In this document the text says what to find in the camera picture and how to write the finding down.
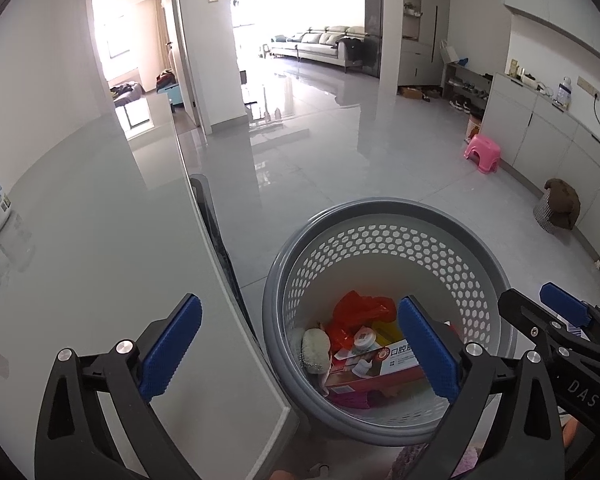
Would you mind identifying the grey perforated plastic basket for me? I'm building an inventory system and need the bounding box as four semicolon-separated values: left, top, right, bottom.
261;197;520;446

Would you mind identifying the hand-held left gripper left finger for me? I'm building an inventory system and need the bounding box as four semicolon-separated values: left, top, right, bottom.
34;293;203;480

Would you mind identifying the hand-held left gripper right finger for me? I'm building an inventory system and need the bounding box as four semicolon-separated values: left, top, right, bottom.
397;296;566;480

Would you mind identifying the person's right hand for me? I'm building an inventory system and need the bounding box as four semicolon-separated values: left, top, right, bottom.
560;410;581;456

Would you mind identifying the red white toothpaste box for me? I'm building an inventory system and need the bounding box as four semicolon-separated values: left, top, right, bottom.
322;340;431;396

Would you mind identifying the pink woven basket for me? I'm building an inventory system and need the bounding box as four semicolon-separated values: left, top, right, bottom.
464;112;483;143

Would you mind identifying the grey tall cabinet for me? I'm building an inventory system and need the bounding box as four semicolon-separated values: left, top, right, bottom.
397;40;438;86

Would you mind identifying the grey sofa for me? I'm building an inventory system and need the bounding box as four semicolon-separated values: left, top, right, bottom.
270;25;368;73

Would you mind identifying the white sideboard cabinet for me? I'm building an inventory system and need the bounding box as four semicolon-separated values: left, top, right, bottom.
480;72;600;261

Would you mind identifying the shoe rack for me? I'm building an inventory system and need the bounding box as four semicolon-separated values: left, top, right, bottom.
442;60;493;116

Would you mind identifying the person's pink fuzzy clothing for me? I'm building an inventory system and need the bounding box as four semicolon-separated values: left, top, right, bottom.
395;445;481;480

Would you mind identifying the clear water bottle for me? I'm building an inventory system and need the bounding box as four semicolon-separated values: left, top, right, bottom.
554;76;573;110

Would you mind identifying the bed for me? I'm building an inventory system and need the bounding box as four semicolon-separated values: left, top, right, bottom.
111;82;143;108

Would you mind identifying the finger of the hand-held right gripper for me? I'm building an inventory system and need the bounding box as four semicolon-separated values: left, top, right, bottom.
539;282;600;346
498;288;571;361

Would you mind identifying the pink plastic stool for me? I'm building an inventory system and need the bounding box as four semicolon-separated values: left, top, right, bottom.
463;134;501;176

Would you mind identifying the red plastic bag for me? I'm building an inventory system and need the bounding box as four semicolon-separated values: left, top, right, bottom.
325;290;398;353

